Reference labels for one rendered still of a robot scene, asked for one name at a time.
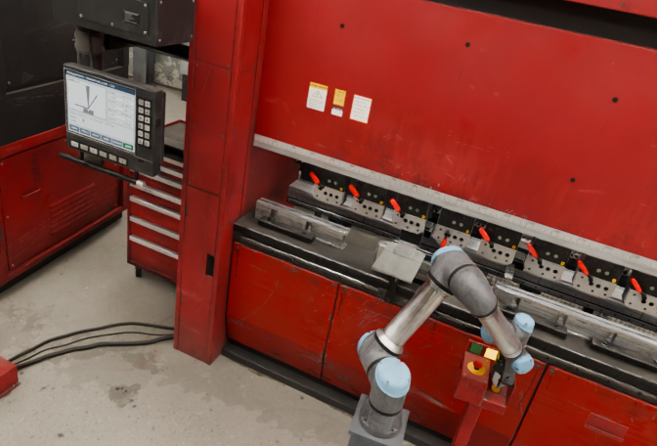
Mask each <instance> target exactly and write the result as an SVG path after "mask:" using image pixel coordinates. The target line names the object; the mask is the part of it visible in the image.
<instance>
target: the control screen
mask: <svg viewBox="0 0 657 446"><path fill-rule="evenodd" d="M66 96H67V117H68V130H71V131H74V132H76V133H79V134H82V135H85V136H88V137H91V138H94V139H97V140H99V141H102V142H105V143H108V144H111V145H114V146H117V147H120V148H122V149H124V150H127V151H130V152H133V153H135V91H134V90H131V89H128V88H124V87H121V86H118V85H115V84H111V83H108V82H105V81H103V80H99V79H96V78H93V77H90V76H87V75H83V74H80V73H77V72H74V71H70V70H67V69H66ZM80 117H83V118H85V119H86V122H87V124H86V123H83V122H80Z"/></svg>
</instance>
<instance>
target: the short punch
mask: <svg viewBox="0 0 657 446"><path fill-rule="evenodd" d="M423 233H424V231H423V232H422V234H418V235H417V234H415V233H412V232H409V231H406V230H403V229H402V230H401V234H400V238H399V243H401V244H403V245H408V246H411V247H414V248H417V249H419V246H420V243H421V240H422V237H423Z"/></svg>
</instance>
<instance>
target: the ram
mask: <svg viewBox="0 0 657 446"><path fill-rule="evenodd" d="M310 82H314V83H318V84H321V85H325V86H327V87H328V91H327V97H326V102H325V108H324V111H318V110H315V109H311V108H308V107H307V101H308V95H309V88H310ZM335 89H339V90H342V91H346V95H345V100H344V106H343V107H342V106H339V105H335V104H334V103H333V99H334V94H335ZM354 94H356V95H360V96H364V97H367V98H371V99H372V105H371V110H370V115H369V120H368V124H366V123H363V122H360V121H356V120H353V119H349V117H350V112H351V108H352V103H353V98H354ZM332 107H335V108H339V109H342V110H343V111H342V116H338V115H335V114H331V110H332ZM254 134H258V135H261V136H264V137H267V138H270V139H274V140H277V141H280V142H283V143H286V144H289V145H292V146H295V147H298V148H301V149H304V150H307V151H310V152H313V153H317V154H320V155H323V156H328V157H331V158H334V159H338V160H341V161H344V162H347V163H350V164H353V165H356V166H360V167H363V168H366V169H368V170H371V171H374V172H377V173H381V174H384V175H387V176H390V177H393V178H396V179H399V180H403V181H406V182H409V183H412V184H415V185H418V186H421V187H424V188H427V189H430V190H433V191H436V192H439V193H442V194H446V195H449V196H452V197H455V198H458V199H461V200H464V201H470V202H473V203H476V204H479V205H482V206H485V207H489V208H492V209H494V210H497V211H500V212H503V213H506V214H510V215H513V216H516V217H519V218H522V219H525V220H528V221H532V222H535V223H538V224H541V225H544V226H547V227H550V228H553V229H556V230H559V231H562V232H565V233H568V234H571V235H575V236H578V237H581V238H584V239H587V240H590V241H593V242H597V243H600V244H603V245H608V246H611V247H614V248H618V249H620V250H623V251H626V252H629V253H632V254H635V255H639V256H642V257H645V258H648V259H651V260H654V261H657V49H654V48H649V47H644V46H640V45H635V44H631V43H627V42H622V41H617V40H612V39H608V38H603V37H598V36H594V35H589V34H584V33H581V32H576V31H571V30H567V29H562V28H557V27H552V26H548V25H543V24H538V23H534V22H525V21H522V20H517V19H512V18H507V17H503V16H498V15H493V14H489V13H484V12H479V11H475V10H470V9H465V8H462V7H457V6H452V5H447V4H443V3H438V2H433V1H429V0H270V5H269V14H268V21H267V30H266V39H265V48H264V56H263V65H262V73H261V82H260V90H259V99H258V108H257V116H256V124H255V133H254ZM253 146H256V147H259V148H262V149H266V150H269V151H272V152H275V153H278V154H281V155H284V156H289V157H292V158H295V159H298V160H301V161H304V162H307V163H311V164H314V165H317V166H320V167H322V168H325V169H328V170H331V171H334V172H337V173H340V174H343V175H346V176H349V177H353V178H356V179H359V180H362V181H365V182H368V183H371V184H374V185H377V186H379V187H382V188H385V189H388V190H391V191H395V192H398V193H401V194H404V195H407V196H410V197H413V198H416V199H419V200H422V201H427V202H430V203H433V204H436V205H440V206H443V207H446V208H449V209H451V210H454V211H457V212H460V213H463V214H466V215H469V216H472V217H475V218H478V219H482V220H485V221H488V222H491V223H494V224H497V225H500V226H503V227H506V228H508V229H511V230H514V231H517V232H520V233H524V234H527V235H530V236H533V237H536V238H539V239H542V240H545V241H548V242H551V243H554V244H557V245H562V246H565V247H569V248H572V249H575V250H577V251H580V252H583V253H586V254H589V255H592V256H595V257H598V258H601V259H604V260H607V261H611V262H614V263H617V264H620V265H623V266H626V267H629V268H632V269H635V270H637V271H640V272H643V273H646V274H649V275H653V276H656V277H657V269H654V268H650V267H647V266H644V265H641V264H638V263H635V262H632V261H630V260H627V259H624V258H620V257H617V256H614V255H611V254H608V253H605V252H602V251H599V250H596V249H593V248H589V247H586V246H583V245H578V244H575V243H572V242H569V241H566V240H562V239H560V238H557V237H554V236H551V235H548V234H545V233H542V232H539V231H536V230H532V229H529V228H526V227H523V226H520V225H517V224H514V223H511V222H508V221H505V220H502V219H499V218H496V217H493V216H490V215H487V214H484V213H481V212H478V211H474V210H471V209H468V208H465V207H462V206H459V205H456V204H453V203H450V202H447V201H441V200H438V199H435V198H433V197H430V196H427V195H424V194H421V193H418V192H414V191H411V190H408V189H405V188H402V187H399V186H396V185H393V184H390V183H386V182H383V181H380V180H377V179H374V178H372V177H369V176H366V175H363V174H360V173H356V172H353V171H350V170H347V169H344V168H341V167H338V166H335V165H332V164H328V163H325V162H322V161H319V160H316V159H313V158H310V157H307V156H303V155H299V154H296V153H293V152H290V151H287V150H284V149H281V148H278V147H275V146H272V145H268V144H265V143H262V142H259V141H256V140H254V141H253Z"/></svg>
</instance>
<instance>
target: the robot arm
mask: <svg viewBox="0 0 657 446"><path fill-rule="evenodd" d="M431 266H432V267H431V268H430V270H429V271H428V272H427V280H426V281H425V282H424V284H423V285H422V286H421V287H420V288H419V289H418V290H417V292H416V293H415V294H414V295H413V296H412V297H411V299H410V300H409V301H408V302H407V303H406V304H405V305H404V307H403V308H402V309H401V310H400V311H399V312H398V313H397V315H396V316H395V317H394V318H393V319H392V320H391V321H390V323H389V324H388V325H387V326H386V327H385V328H384V329H378V330H377V331H371V332H370V333H366V334H364V335H363V336H362V337H361V339H360V340H359V342H358V346H357V351H358V354H359V359H360V361H361V363H362V364H363V367H364V369H365V372H366V374H367V376H368V378H369V381H370V383H371V386H372V389H371V393H370V396H369V398H368V399H367V400H366V401H365V403H364V404H363V405H362V407H361V409H360V413H359V422H360V424H361V426H362V428H363V429H364V430H365V431H366V432H367V433H368V434H370V435H372V436H374V437H377V438H381V439H389V438H392V437H395V436H396V435H398V434H399V432H400V431H401V428H402V425H403V414H402V408H403V405H404V402H405V399H406V395H407V392H408V391H409V388H410V384H411V373H410V370H409V368H408V367H407V366H406V365H405V364H404V363H403V362H402V363H401V362H400V360H399V359H398V357H399V356H400V355H401V354H402V353H403V345H404V344H405V343H406V342H407V340H408V339H409V338H410V337H411V336H412V335H413V334H414V333H415V332H416V330H417V329H418V328H419V327H420V326H421V325H422V324H423V323H424V321H425V320H426V319H427V318H428V317H429V316H430V315H431V314H432V312H433V311H434V310H435V309H436V308H437V307H438V306H439V305H440V304H441V302H442V301H443V300H444V299H445V298H446V297H447V296H455V297H456V298H457V299H458V300H459V301H460V302H461V303H462V304H463V305H464V306H465V307H466V308H467V309H468V311H469V312H470V313H471V315H472V316H474V317H475V318H478V319H479V321H480V322H481V324H482V327H481V336H482V338H483V340H484V341H485V342H487V343H494V344H495V345H496V346H497V348H498V349H499V351H498V354H497V356H496V364H494V366H493V367H492V370H491V375H492V381H493V385H494V387H495V388H500V387H503V386H505V385H508V386H512V385H513V383H514V378H515V375H516V373H517V374H526V373H527V372H529V371H530V370H531V369H532V368H533V366H534V360H533V359H532V357H531V355H530V354H529V353H528V352H527V351H526V350H525V346H526V343H527V341H528V339H529V337H530V335H531V333H532V331H533V329H534V326H535V322H534V320H533V319H532V317H530V316H529V315H527V314H524V313H518V314H516V315H515V317H514V318H513V320H509V321H508V320H507V319H506V318H505V316H504V314H503V313H502V311H501V309H500V308H499V302H498V299H497V298H496V296H495V294H494V292H493V290H492V289H491V287H490V285H489V283H488V281H487V279H486V277H485V275H484V274H483V273H482V271H481V270H480V269H479V268H478V267H477V266H476V264H475V263H474V262H473V261H472V260H471V259H470V258H469V256H468V254H467V253H466V252H464V251H463V250H462V249H461V248H460V247H458V246H455V245H449V246H444V247H441V248H440V249H438V250H437V251H436V252H435V253H434V254H433V256H432V258H431ZM501 375H502V376H501ZM499 379H501V381H500V383H498V382H499Z"/></svg>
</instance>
